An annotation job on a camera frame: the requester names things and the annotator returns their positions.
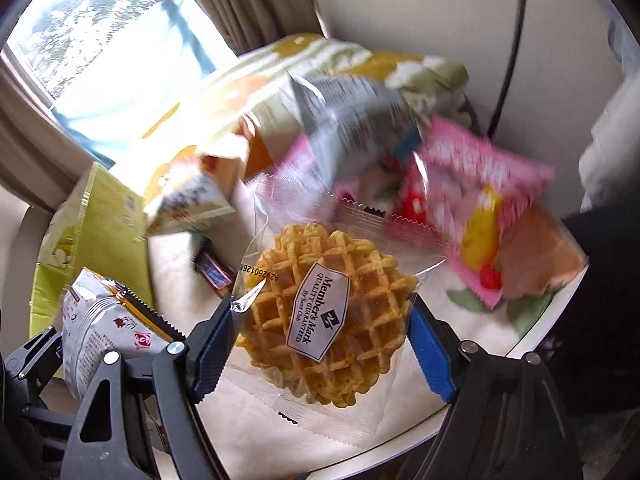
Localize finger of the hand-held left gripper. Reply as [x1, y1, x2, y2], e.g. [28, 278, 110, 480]
[14, 326, 66, 387]

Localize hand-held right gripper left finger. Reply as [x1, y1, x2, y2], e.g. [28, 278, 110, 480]
[64, 296, 237, 480]

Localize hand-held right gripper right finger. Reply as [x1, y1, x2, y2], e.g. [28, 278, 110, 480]
[400, 296, 584, 480]

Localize white grey snack packet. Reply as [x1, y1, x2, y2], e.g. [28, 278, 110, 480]
[62, 267, 184, 402]

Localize brown chocolate bar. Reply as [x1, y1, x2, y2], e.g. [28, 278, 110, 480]
[193, 247, 236, 297]

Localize waffle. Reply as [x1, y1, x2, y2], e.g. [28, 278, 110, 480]
[232, 176, 449, 449]

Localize green cardboard box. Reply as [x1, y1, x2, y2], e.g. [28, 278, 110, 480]
[29, 161, 161, 382]

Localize pink snack packet yellow print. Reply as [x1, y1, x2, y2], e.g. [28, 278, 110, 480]
[400, 115, 557, 311]

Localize silver blue snack bag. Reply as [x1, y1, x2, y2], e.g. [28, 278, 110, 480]
[279, 73, 424, 182]

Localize cream patterned bed sheet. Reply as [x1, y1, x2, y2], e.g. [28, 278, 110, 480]
[145, 180, 591, 467]

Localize white yellow snack packet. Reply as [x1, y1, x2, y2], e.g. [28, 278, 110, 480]
[143, 169, 237, 235]

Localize dark cloth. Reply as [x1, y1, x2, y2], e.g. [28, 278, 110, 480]
[544, 209, 640, 366]

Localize beige curtain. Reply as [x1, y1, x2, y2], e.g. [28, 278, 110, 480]
[0, 52, 117, 213]
[169, 0, 327, 57]

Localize small pink snack packet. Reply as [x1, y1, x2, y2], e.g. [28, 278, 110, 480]
[262, 135, 353, 222]

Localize blue sheer curtain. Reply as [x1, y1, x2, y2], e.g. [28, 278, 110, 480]
[49, 0, 237, 171]

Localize white cloth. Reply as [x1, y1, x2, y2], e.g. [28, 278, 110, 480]
[579, 7, 640, 213]

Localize floral striped blanket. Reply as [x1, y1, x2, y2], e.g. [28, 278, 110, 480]
[140, 32, 472, 201]

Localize window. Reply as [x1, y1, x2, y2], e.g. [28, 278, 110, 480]
[6, 0, 177, 111]

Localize black cable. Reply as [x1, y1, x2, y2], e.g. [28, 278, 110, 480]
[487, 0, 529, 137]

